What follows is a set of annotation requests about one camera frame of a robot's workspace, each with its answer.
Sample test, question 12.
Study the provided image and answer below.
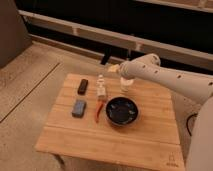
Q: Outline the wooden table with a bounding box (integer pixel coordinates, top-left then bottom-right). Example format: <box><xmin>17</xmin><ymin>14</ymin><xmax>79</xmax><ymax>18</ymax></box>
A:
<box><xmin>35</xmin><ymin>74</ymin><xmax>185</xmax><ymax>171</ymax></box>

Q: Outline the black cable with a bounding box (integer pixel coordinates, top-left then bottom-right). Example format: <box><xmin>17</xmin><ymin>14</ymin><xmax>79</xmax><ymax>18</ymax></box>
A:
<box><xmin>185</xmin><ymin>113</ymin><xmax>199</xmax><ymax>137</ymax></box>

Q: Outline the white small bottle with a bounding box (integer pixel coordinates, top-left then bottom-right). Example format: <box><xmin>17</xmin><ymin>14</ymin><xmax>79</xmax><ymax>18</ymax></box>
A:
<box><xmin>97</xmin><ymin>75</ymin><xmax>106</xmax><ymax>101</ymax></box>

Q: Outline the black shelf rack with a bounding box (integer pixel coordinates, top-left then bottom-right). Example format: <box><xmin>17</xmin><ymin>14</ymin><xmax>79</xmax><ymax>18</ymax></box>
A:
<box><xmin>15</xmin><ymin>0</ymin><xmax>213</xmax><ymax>75</ymax></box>

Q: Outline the white ceramic cup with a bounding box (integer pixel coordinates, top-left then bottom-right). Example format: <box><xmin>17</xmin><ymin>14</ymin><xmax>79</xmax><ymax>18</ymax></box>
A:
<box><xmin>120</xmin><ymin>78</ymin><xmax>134</xmax><ymax>92</ymax></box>

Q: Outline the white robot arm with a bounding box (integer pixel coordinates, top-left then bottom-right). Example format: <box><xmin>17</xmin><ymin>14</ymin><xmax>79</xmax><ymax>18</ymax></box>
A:
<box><xmin>108</xmin><ymin>53</ymin><xmax>213</xmax><ymax>171</ymax></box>

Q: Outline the blue sponge block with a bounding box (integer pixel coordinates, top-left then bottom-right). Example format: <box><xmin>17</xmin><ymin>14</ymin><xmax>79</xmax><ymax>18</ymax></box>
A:
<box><xmin>72</xmin><ymin>99</ymin><xmax>86</xmax><ymax>118</ymax></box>

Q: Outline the dark ceramic bowl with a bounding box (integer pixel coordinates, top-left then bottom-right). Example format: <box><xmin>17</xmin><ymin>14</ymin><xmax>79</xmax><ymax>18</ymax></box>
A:
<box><xmin>106</xmin><ymin>97</ymin><xmax>139</xmax><ymax>126</ymax></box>

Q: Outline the black rectangular block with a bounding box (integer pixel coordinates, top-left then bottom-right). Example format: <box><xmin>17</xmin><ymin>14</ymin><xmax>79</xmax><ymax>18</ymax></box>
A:
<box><xmin>77</xmin><ymin>79</ymin><xmax>88</xmax><ymax>95</ymax></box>

